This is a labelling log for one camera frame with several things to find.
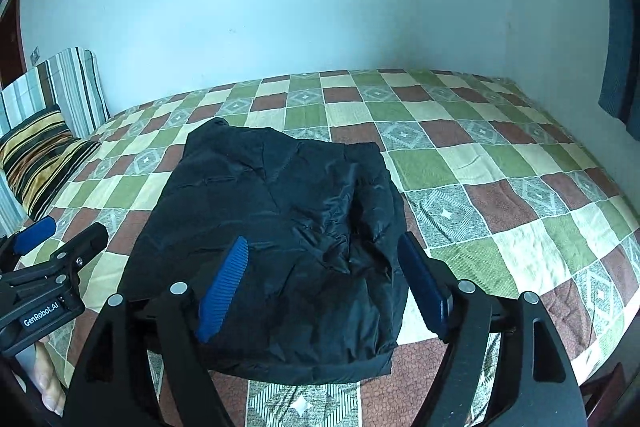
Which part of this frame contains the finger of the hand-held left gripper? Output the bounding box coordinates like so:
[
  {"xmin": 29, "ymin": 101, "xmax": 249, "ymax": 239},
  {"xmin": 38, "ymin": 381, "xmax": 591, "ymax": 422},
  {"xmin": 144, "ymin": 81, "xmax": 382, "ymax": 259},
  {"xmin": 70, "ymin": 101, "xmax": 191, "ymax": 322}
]
[
  {"xmin": 0, "ymin": 216, "xmax": 57, "ymax": 278},
  {"xmin": 0, "ymin": 222, "xmax": 110, "ymax": 304}
]

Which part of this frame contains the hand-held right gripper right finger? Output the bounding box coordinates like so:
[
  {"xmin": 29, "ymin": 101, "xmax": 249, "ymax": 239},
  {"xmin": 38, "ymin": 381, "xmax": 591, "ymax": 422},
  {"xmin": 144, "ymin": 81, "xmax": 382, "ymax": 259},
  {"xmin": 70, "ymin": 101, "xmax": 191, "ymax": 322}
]
[{"xmin": 397, "ymin": 232, "xmax": 587, "ymax": 427}]

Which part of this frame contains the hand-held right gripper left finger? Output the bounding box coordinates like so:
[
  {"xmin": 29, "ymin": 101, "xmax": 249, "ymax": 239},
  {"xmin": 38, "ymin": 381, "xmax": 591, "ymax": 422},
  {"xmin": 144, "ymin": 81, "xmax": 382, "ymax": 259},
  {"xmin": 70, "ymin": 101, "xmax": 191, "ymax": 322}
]
[{"xmin": 65, "ymin": 235, "xmax": 250, "ymax": 427}]

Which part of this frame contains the black quilted jacket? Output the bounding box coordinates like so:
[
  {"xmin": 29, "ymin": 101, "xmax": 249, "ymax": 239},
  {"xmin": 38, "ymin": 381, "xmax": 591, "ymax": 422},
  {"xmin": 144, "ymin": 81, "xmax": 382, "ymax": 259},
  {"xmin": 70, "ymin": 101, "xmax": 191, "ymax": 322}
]
[{"xmin": 120, "ymin": 117, "xmax": 408, "ymax": 383}]

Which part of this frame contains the person's left hand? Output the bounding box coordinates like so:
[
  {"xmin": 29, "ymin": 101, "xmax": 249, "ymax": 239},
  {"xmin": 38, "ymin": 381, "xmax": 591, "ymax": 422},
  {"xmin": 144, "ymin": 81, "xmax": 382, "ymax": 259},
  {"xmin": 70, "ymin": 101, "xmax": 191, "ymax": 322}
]
[{"xmin": 27, "ymin": 342, "xmax": 67, "ymax": 418}]

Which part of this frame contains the dark striped pillow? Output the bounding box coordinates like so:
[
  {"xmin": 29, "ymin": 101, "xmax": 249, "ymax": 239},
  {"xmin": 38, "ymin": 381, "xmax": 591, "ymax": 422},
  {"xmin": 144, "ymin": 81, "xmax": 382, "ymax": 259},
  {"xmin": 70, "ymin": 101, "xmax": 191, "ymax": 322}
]
[{"xmin": 0, "ymin": 104, "xmax": 101, "ymax": 222}]

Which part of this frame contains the checkered bed quilt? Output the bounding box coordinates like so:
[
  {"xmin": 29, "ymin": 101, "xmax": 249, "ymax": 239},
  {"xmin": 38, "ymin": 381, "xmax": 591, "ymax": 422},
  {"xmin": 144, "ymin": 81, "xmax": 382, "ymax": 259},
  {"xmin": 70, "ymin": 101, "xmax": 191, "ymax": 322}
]
[{"xmin": 10, "ymin": 68, "xmax": 640, "ymax": 427}]

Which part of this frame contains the light striped cushion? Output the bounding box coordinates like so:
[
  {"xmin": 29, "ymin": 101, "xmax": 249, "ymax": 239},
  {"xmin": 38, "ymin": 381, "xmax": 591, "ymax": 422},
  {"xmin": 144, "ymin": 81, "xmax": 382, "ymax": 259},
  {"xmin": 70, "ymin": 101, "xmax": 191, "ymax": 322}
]
[{"xmin": 0, "ymin": 47, "xmax": 111, "ymax": 233}]

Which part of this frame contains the brown wooden door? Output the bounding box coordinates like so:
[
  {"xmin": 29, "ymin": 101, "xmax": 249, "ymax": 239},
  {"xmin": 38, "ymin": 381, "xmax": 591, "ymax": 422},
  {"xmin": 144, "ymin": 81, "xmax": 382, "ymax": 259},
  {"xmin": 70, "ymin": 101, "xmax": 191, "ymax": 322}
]
[{"xmin": 0, "ymin": 0, "xmax": 23, "ymax": 90}]

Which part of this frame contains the dark brown wooden furniture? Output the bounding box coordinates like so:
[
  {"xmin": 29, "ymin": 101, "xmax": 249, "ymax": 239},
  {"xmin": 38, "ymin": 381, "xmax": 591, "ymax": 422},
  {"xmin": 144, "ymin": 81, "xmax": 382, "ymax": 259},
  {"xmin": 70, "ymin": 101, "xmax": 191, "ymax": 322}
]
[{"xmin": 580, "ymin": 362, "xmax": 627, "ymax": 420}]

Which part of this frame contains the blue curtain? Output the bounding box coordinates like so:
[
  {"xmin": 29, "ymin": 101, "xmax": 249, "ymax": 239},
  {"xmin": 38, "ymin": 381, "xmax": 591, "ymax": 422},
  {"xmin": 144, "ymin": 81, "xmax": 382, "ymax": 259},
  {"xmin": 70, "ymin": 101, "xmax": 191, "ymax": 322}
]
[{"xmin": 597, "ymin": 0, "xmax": 640, "ymax": 132}]

